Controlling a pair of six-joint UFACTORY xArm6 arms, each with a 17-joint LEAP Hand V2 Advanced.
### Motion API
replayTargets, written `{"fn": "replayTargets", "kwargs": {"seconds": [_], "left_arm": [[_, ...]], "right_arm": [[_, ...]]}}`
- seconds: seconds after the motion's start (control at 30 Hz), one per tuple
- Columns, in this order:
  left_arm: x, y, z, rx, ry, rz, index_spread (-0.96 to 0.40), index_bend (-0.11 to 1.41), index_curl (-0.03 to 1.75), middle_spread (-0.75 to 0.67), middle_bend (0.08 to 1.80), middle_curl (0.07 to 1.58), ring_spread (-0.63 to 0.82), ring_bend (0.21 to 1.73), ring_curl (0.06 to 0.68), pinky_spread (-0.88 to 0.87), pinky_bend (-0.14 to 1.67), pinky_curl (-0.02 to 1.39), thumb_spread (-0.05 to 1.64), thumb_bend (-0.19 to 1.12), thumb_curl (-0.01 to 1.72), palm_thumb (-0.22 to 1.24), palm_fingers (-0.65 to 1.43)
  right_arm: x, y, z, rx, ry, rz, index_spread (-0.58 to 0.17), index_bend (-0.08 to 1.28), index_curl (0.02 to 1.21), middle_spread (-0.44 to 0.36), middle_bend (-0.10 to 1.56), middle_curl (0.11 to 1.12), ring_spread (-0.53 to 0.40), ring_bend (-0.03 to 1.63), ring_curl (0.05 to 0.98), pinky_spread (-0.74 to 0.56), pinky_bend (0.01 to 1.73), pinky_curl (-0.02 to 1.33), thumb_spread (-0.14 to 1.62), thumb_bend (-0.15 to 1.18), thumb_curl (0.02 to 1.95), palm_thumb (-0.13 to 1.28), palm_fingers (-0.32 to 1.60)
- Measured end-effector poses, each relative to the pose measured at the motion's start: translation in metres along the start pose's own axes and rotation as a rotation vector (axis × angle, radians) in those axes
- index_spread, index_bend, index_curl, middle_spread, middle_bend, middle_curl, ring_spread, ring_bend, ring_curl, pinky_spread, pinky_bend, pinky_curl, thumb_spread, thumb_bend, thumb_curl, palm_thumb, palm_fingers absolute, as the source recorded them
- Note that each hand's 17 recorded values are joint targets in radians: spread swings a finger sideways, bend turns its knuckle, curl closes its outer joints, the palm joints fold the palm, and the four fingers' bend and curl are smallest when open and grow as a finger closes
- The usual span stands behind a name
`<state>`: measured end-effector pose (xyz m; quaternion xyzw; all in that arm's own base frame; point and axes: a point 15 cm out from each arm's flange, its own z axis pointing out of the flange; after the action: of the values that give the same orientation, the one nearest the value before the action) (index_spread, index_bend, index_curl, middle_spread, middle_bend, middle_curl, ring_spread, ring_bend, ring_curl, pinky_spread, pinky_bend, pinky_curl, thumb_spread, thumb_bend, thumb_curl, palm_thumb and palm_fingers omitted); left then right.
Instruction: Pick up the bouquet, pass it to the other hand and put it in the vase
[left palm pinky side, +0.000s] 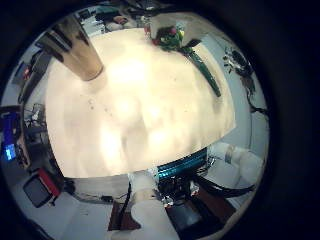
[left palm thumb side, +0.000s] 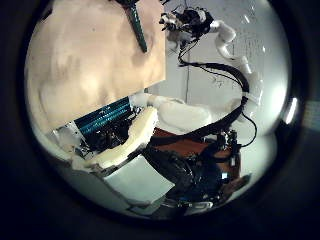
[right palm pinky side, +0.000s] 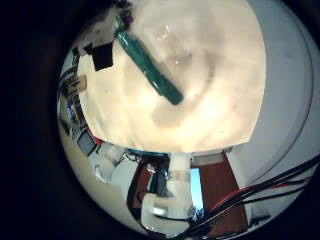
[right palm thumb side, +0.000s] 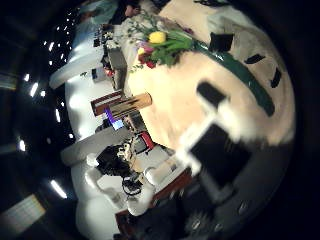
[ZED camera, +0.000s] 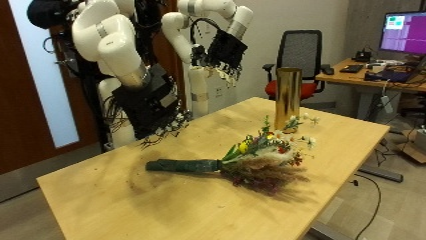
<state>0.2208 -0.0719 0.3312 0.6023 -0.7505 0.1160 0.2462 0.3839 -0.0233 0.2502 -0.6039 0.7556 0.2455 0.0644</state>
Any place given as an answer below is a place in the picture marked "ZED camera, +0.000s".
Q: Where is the tall gold cylinder vase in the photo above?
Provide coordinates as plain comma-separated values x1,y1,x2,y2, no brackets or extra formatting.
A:
273,67,304,132

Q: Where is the white power strip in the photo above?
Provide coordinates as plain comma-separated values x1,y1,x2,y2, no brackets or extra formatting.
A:
380,95,396,115

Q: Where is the metal door handle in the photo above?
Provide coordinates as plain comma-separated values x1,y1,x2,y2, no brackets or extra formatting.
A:
42,36,58,55

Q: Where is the person in black clothes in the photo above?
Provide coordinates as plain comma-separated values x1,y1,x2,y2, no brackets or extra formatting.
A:
26,0,83,30

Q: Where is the black desk phone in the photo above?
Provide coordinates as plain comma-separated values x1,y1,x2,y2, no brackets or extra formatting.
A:
352,48,373,64

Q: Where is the computer monitor with purple screen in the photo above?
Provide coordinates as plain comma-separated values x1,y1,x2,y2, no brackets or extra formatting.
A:
378,11,426,56

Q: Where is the wooden office desk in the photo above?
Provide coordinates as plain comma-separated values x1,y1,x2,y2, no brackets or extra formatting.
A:
316,58,426,122

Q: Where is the flower bouquet with green wrap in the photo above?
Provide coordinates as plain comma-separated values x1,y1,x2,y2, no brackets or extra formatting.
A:
145,113,322,196

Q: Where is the black mesh chair, red seat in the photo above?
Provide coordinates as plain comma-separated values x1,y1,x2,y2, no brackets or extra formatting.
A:
263,29,333,102

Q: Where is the black floor cable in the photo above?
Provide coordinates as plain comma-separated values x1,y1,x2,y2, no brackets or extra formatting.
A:
350,173,384,240

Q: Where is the cardboard box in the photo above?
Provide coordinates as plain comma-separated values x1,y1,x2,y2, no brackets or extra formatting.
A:
400,128,426,164

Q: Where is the grey table foot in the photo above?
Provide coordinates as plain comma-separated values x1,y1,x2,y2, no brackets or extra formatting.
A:
357,164,405,184

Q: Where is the black keyboard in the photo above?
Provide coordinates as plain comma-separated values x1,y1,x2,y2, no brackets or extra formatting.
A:
340,64,365,74

